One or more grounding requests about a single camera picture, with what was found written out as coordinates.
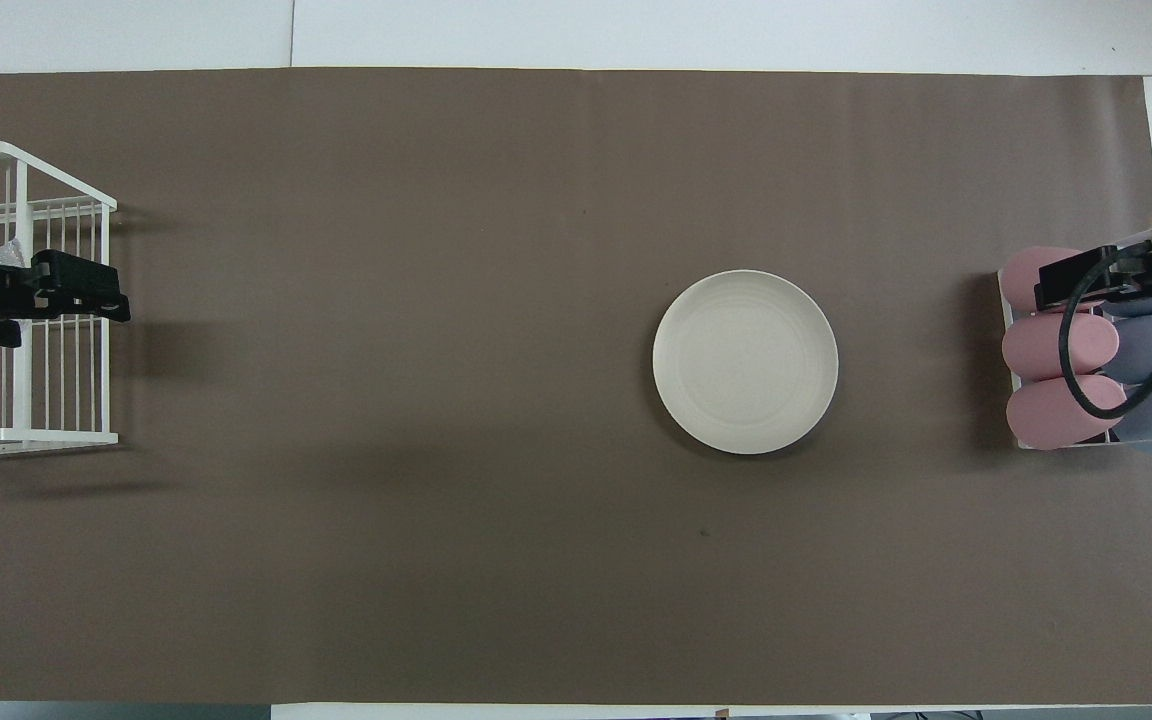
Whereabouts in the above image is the pink cup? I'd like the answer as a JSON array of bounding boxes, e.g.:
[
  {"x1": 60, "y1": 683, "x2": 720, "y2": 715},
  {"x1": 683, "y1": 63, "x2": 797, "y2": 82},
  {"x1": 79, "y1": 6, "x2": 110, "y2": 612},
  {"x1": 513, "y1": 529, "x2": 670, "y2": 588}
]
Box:
[
  {"x1": 1002, "y1": 312, "x2": 1120, "y2": 383},
  {"x1": 999, "y1": 246, "x2": 1087, "y2": 313},
  {"x1": 1006, "y1": 374, "x2": 1129, "y2": 451}
]

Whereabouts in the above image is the cream round plate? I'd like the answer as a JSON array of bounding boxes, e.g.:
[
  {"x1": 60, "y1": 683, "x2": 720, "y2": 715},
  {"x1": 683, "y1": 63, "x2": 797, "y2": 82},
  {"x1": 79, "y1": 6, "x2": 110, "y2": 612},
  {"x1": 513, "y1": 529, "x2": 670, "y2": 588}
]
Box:
[{"x1": 652, "y1": 269, "x2": 840, "y2": 456}]

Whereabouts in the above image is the white wire dish rack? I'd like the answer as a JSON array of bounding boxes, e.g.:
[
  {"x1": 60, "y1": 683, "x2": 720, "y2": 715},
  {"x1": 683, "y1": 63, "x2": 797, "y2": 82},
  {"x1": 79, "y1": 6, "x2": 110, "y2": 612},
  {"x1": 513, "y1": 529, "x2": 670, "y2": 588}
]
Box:
[{"x1": 0, "y1": 140, "x2": 122, "y2": 457}]

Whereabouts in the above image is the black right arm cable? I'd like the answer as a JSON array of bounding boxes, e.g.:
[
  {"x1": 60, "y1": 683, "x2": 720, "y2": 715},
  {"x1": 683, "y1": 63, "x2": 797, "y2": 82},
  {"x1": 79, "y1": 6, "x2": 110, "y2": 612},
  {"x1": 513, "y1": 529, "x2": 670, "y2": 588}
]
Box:
[{"x1": 1056, "y1": 262, "x2": 1152, "y2": 421}]

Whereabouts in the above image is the brown table mat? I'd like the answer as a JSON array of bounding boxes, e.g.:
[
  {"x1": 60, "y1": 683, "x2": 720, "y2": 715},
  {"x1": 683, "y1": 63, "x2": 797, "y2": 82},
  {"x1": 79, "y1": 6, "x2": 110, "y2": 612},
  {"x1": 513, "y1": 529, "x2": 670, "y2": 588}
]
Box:
[{"x1": 0, "y1": 67, "x2": 1152, "y2": 706}]

